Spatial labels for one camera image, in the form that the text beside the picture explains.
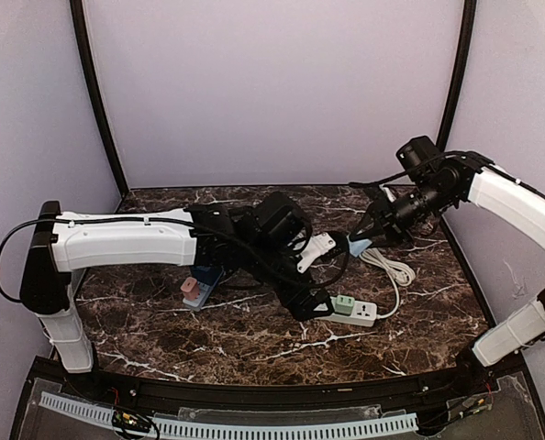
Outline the light blue plug adapter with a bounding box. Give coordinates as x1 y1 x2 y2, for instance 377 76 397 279
348 237 372 258

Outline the green plug adapter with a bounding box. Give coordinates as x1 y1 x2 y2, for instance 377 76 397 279
332 295 356 316

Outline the blue cube socket adapter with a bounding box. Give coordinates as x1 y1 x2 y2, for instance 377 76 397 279
191 266 224 286

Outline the pink plug adapter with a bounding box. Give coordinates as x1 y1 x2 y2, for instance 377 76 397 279
181 277 200 302

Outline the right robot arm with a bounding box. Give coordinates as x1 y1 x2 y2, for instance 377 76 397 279
349 136 545 369

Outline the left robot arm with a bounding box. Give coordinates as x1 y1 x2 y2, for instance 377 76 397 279
14 192 338 374

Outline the white power strip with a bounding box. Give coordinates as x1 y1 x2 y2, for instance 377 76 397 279
319 300 377 327

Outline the light blue power strip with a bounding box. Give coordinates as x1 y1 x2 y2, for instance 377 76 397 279
183 282 217 312

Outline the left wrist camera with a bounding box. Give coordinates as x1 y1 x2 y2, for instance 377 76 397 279
252 192 313 249

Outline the grey slotted cable duct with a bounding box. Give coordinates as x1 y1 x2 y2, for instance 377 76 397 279
39 391 418 439

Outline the black front rail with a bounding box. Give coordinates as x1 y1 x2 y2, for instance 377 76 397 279
50 364 484 413

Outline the right black frame post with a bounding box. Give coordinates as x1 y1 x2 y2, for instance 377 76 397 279
436 0 477 151

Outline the black frame post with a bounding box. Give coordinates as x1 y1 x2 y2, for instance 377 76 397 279
436 0 477 151
69 0 130 199

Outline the left black frame post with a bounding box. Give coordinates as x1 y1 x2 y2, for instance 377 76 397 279
69 0 130 199

